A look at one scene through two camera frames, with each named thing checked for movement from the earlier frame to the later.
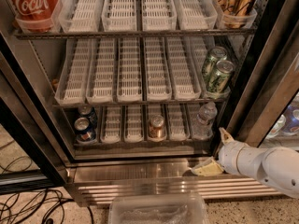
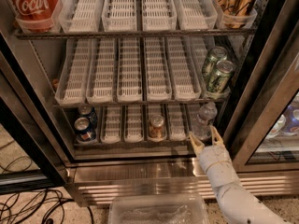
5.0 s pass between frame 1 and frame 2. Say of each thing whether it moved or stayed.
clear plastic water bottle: stayed
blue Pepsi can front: stayed
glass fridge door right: stayed
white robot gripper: moved
